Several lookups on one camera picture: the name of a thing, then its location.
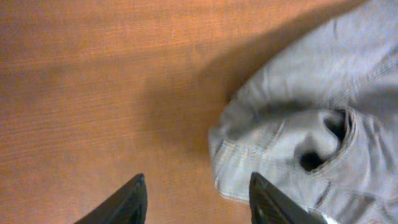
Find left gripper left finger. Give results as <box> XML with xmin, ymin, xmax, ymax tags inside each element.
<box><xmin>75</xmin><ymin>174</ymin><xmax>148</xmax><ymax>224</ymax></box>

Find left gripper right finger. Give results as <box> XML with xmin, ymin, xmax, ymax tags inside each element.
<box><xmin>249</xmin><ymin>172</ymin><xmax>326</xmax><ymax>224</ymax></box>

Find grey shorts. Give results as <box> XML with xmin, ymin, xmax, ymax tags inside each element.
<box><xmin>209</xmin><ymin>1</ymin><xmax>397</xmax><ymax>223</ymax></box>

